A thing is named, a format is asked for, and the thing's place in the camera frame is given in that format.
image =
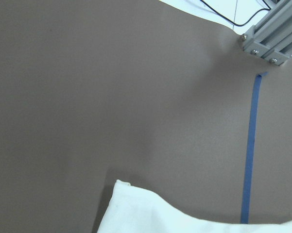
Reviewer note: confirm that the cream long-sleeve cat shirt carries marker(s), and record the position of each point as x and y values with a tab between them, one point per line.
136	210

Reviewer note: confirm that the aluminium frame post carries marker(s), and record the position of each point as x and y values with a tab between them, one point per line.
271	38

